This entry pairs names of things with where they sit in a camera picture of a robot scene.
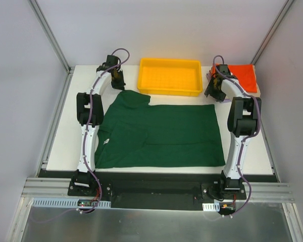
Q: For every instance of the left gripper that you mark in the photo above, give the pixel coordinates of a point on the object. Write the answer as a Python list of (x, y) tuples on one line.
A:
[(118, 82)]

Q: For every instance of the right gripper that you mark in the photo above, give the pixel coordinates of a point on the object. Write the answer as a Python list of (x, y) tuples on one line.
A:
[(214, 92)]

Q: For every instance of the green t-shirt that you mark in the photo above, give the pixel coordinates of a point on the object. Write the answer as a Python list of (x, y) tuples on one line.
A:
[(135, 133)]

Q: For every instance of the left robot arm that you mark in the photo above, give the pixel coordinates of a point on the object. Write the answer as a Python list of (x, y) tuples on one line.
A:
[(90, 115)]

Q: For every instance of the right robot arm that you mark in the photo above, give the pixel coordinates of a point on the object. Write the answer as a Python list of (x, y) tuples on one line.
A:
[(243, 124)]

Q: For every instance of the yellow plastic tray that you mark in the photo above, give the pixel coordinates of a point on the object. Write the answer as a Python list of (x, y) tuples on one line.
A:
[(160, 76)]

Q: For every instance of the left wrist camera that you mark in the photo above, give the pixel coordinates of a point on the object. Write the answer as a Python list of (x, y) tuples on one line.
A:
[(112, 61)]

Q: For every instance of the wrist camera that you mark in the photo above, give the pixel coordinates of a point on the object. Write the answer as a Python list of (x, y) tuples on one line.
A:
[(112, 61), (223, 71)]

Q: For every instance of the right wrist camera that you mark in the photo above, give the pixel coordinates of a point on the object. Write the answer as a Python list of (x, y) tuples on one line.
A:
[(223, 71)]

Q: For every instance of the left aluminium frame post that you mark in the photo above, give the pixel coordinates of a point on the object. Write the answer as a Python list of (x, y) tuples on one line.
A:
[(49, 34)]

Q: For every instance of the aluminium frame post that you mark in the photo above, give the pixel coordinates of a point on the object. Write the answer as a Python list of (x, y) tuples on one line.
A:
[(286, 7), (49, 34)]

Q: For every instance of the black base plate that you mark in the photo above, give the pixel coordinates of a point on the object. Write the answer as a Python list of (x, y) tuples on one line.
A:
[(161, 191)]

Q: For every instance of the right aluminium frame post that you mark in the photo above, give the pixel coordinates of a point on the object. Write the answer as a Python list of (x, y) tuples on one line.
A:
[(286, 7)]

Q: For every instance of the right white cable duct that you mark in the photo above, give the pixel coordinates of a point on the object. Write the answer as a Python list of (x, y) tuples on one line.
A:
[(211, 207)]

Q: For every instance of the white cable duct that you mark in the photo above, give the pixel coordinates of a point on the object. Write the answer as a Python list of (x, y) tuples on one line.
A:
[(69, 203), (211, 207)]

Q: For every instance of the front aluminium rail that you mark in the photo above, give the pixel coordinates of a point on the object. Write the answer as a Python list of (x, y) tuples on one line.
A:
[(58, 188)]

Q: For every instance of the left white cable duct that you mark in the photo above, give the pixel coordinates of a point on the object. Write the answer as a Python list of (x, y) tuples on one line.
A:
[(69, 203)]

